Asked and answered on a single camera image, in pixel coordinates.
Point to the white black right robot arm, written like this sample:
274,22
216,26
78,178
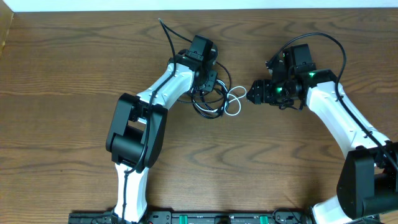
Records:
367,186

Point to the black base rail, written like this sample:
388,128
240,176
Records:
283,216

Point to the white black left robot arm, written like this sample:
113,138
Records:
136,134

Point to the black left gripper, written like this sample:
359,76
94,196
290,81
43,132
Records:
210,79

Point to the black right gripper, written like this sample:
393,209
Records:
262,89

